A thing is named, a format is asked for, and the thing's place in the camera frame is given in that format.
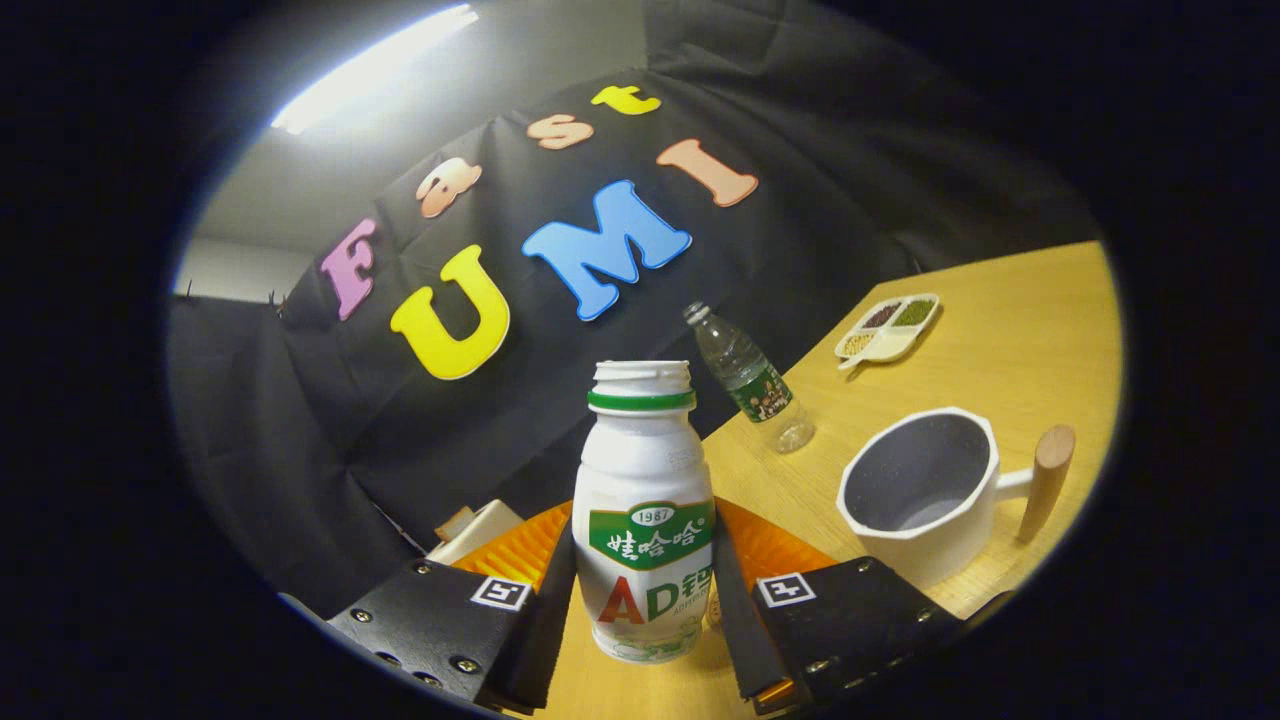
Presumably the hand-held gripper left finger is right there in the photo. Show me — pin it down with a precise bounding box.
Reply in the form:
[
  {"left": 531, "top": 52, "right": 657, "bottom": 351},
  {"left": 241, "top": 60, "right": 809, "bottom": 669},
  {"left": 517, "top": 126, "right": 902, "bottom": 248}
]
[{"left": 328, "top": 500, "right": 578, "bottom": 713}]

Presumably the white divided dish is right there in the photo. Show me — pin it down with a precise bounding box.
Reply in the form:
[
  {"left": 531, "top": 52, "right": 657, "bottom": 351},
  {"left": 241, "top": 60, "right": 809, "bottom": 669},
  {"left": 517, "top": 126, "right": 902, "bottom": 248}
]
[{"left": 834, "top": 293, "right": 942, "bottom": 371}]

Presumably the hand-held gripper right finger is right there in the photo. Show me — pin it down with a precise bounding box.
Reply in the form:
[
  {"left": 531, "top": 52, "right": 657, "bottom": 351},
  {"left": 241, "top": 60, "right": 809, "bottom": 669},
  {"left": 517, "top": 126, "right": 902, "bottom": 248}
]
[{"left": 708, "top": 498, "right": 966, "bottom": 713}]

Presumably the white juice bottle green label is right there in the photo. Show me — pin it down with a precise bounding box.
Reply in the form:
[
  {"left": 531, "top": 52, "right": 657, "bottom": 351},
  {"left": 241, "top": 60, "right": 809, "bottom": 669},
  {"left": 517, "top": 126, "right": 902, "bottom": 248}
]
[{"left": 571, "top": 360, "right": 717, "bottom": 664}]

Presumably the wooden table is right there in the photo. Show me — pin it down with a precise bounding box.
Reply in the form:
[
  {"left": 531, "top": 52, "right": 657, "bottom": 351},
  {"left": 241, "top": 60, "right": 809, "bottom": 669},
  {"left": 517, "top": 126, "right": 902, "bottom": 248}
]
[{"left": 520, "top": 240, "right": 1123, "bottom": 720}]

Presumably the clear plastic water bottle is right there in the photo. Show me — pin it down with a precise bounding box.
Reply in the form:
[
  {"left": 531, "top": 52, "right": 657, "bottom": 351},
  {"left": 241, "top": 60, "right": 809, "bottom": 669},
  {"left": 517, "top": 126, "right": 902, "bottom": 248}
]
[{"left": 683, "top": 301, "right": 816, "bottom": 455}]

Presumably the white cup wooden handle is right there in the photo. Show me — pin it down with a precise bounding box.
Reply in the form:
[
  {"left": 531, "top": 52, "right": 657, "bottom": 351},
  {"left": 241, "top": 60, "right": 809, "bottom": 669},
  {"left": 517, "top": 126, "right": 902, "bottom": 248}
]
[{"left": 836, "top": 406, "right": 1077, "bottom": 589}]

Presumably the cream toaster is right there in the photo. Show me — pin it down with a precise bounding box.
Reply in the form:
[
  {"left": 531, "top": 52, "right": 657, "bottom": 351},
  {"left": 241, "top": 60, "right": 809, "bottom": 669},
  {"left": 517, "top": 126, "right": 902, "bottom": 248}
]
[{"left": 427, "top": 499, "right": 526, "bottom": 566}]

